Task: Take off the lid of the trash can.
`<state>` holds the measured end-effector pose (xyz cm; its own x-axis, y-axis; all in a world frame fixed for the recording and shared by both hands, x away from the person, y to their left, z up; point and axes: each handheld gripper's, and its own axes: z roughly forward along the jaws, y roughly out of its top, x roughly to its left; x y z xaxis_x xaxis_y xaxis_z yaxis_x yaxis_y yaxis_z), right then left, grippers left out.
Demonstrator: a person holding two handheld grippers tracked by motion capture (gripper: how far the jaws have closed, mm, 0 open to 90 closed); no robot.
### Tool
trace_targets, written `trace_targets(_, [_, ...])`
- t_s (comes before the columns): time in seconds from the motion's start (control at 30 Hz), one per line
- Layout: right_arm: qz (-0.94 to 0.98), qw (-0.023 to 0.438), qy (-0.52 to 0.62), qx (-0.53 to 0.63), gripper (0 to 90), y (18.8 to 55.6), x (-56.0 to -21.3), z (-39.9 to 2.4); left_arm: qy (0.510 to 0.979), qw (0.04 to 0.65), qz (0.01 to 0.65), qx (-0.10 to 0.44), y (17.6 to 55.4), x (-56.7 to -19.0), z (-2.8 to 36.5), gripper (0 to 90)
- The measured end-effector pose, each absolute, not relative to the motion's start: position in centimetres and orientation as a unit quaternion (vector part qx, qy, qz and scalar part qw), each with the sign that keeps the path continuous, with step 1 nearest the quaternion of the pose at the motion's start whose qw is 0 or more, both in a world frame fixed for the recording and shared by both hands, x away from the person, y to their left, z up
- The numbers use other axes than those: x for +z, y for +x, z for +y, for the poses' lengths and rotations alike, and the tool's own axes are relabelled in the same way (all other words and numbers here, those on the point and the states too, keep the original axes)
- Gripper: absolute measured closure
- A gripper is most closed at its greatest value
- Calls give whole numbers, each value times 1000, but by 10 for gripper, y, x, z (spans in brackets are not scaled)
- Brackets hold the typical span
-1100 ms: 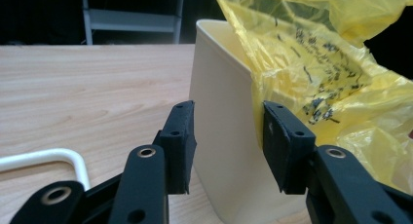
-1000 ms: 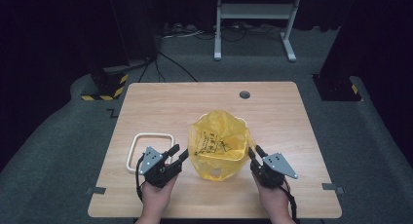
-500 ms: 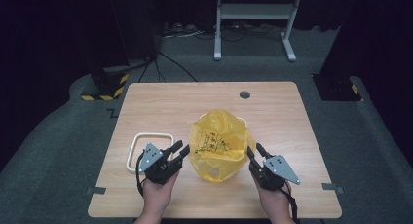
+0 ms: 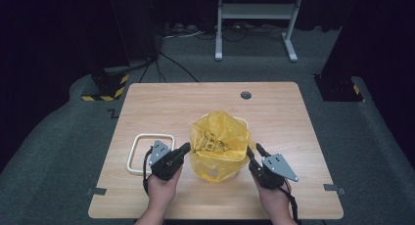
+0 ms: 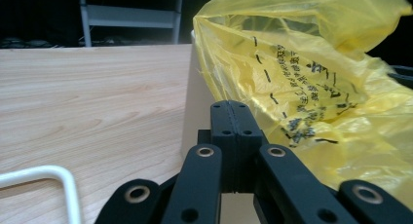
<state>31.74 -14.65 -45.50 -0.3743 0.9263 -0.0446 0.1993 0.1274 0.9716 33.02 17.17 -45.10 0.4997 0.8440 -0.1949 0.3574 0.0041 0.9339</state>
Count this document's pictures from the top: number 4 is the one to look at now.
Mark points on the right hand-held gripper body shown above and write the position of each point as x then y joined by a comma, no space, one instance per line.
272,177

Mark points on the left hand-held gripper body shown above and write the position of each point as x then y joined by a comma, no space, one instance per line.
164,168

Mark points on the cream plastic bin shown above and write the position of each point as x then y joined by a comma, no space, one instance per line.
244,121

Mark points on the yellow plastic bag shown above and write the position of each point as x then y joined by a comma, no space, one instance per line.
218,133

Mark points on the person's right hand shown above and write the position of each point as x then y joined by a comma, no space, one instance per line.
275,200

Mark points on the person's left hand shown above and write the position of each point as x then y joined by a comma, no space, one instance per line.
163,192

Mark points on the grey table grommet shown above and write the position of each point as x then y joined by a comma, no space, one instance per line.
246,95

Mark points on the black yellow striped stand base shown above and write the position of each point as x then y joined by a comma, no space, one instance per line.
107,84
336,88

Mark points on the white power strip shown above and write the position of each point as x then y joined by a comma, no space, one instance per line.
182,34

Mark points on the white metal stand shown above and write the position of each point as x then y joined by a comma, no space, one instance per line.
256,10

